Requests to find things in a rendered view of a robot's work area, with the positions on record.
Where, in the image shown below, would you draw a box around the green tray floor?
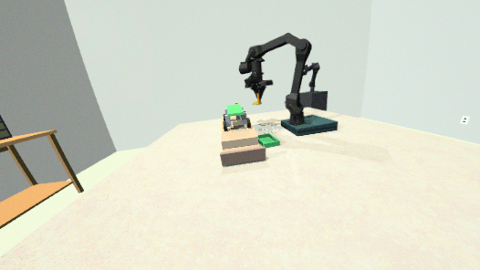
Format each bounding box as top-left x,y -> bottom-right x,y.
260,137 -> 274,143

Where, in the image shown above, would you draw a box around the green tray walls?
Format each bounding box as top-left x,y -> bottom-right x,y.
257,133 -> 280,148

